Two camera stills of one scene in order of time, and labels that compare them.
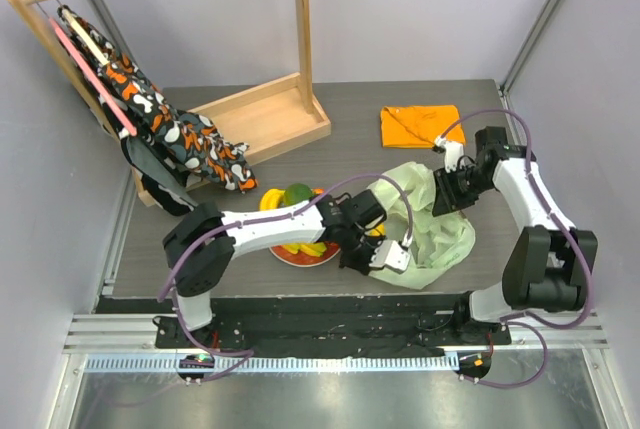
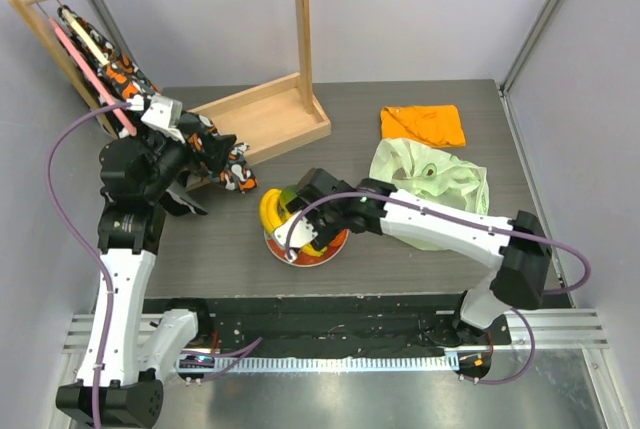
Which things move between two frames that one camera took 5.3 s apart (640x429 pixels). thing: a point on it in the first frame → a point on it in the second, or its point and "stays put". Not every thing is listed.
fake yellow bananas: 271,199 stays put
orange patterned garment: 197,143 stays put
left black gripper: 362,266 → 215,150
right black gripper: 445,194 → 310,189
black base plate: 318,323 stays put
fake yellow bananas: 313,249 stays put
